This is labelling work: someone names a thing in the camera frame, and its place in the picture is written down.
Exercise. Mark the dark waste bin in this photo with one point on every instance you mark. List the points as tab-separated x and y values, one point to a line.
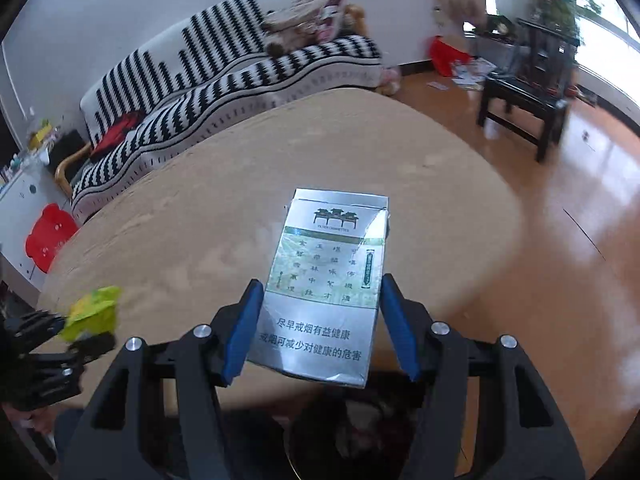
350	425

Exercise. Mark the red cloth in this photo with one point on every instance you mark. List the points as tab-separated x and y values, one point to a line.
117	135

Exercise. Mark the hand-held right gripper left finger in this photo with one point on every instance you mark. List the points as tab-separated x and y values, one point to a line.
242	335

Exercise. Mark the brown white stuffed toy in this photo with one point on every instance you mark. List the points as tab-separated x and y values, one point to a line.
290	25

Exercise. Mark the dark wooden chair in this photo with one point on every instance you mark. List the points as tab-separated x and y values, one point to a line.
530	90

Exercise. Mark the small tan stuffed toy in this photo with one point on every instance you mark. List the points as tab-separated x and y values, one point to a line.
387	82

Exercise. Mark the red plastic stool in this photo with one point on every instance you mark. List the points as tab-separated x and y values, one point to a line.
50	237

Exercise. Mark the scattered papers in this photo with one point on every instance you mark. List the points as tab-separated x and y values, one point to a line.
470	71

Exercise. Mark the pink printed cushion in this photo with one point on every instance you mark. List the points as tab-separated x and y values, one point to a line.
332	17

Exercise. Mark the silver cigarette box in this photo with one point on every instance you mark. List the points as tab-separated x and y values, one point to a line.
320	270

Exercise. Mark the yellow object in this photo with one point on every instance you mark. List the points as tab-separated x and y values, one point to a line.
40	134

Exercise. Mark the wooden frame sofa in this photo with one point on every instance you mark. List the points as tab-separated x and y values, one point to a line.
70	165

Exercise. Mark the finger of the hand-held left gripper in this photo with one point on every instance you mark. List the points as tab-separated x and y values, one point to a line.
90	347
35	327

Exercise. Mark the yellow green wrapper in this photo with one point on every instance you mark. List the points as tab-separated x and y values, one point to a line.
92	312

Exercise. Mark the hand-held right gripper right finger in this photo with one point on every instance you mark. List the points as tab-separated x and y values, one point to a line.
397	330

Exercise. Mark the black white striped sofa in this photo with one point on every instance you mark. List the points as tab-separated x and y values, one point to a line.
210	90

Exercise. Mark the white cabinet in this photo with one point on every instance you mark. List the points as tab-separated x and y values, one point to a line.
20	210

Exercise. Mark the red bag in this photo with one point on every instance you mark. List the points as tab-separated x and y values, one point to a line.
447	57

